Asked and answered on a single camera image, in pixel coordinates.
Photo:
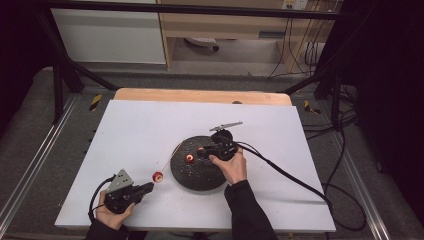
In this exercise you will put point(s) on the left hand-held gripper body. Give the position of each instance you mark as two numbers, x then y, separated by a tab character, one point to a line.
120	198

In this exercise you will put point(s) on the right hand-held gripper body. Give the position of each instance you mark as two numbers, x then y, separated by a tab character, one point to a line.
225	146

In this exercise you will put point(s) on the black round plate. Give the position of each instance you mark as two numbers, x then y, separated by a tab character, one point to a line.
196	176

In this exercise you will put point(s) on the person's left hand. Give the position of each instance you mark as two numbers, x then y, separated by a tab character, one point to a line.
111	216

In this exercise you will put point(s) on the person's right hand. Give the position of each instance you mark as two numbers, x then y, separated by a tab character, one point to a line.
233	170

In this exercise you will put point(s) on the wooden table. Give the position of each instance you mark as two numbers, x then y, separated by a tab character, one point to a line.
200	96

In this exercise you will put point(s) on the yellow black tape strip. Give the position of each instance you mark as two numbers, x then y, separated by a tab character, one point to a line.
310	107
96	102

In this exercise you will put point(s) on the white chair base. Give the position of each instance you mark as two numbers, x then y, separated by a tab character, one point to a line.
201	41

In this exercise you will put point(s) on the light wooden desk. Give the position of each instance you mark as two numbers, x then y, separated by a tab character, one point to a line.
226	28

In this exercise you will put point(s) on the white cabinet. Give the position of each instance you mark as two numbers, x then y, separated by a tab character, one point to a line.
110	36

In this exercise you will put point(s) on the white power strip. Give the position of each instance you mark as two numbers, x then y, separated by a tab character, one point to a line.
295	4

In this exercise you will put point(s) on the black curtain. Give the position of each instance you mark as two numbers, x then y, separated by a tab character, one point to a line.
390	83
16	50

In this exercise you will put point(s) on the aluminium floor rail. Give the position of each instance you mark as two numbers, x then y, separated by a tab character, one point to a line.
360	186
36	160

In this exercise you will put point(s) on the black metal frame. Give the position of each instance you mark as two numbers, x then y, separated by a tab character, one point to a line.
186	9

